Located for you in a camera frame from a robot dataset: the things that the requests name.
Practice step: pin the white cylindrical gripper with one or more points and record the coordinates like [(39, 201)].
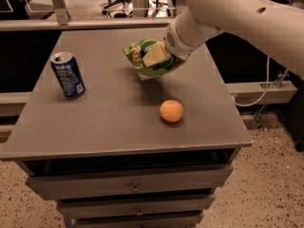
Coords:
[(176, 45)]

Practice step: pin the green rice chip bag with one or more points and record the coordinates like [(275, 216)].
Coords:
[(151, 59)]

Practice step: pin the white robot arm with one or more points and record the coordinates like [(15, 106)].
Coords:
[(275, 29)]

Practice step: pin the orange fruit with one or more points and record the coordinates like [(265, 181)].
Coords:
[(171, 111)]

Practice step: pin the black office chair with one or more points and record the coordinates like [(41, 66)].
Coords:
[(112, 3)]

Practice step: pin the blue soda can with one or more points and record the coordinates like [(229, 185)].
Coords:
[(68, 74)]

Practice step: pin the grey drawer cabinet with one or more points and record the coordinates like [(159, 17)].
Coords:
[(108, 158)]

